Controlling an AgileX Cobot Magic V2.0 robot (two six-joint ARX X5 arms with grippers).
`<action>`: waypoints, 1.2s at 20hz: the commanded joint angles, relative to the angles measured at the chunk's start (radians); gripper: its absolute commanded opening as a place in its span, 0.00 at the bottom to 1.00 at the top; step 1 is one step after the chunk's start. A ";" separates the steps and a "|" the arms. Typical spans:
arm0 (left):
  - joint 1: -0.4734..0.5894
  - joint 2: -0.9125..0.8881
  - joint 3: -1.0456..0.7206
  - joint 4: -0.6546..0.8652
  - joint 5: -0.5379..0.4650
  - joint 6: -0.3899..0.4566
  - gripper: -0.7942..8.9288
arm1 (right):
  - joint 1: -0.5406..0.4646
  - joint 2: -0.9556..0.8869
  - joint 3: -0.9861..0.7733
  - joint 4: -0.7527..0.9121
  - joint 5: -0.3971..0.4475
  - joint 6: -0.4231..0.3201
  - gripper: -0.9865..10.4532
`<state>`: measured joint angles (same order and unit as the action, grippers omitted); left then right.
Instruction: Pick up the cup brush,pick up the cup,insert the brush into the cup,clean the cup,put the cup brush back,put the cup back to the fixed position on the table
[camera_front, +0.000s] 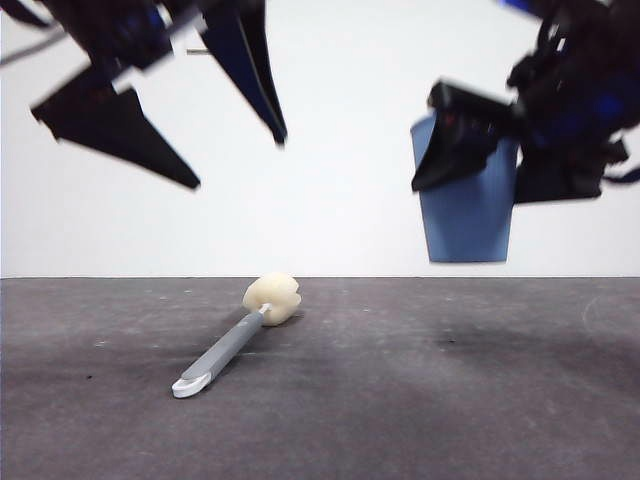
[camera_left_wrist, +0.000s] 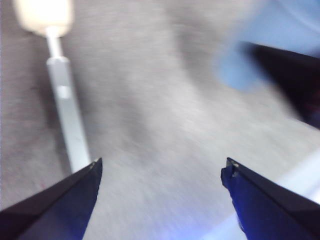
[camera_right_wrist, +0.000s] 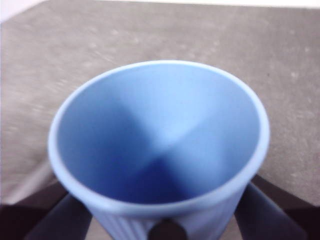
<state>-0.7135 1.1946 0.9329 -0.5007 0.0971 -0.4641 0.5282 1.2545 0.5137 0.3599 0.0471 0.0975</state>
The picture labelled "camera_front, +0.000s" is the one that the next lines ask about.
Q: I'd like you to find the grey cup brush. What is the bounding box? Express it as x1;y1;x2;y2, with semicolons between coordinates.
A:
171;272;303;400

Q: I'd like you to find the blue ribbed plastic cup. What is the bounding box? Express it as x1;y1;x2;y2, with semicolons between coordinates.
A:
409;113;521;265

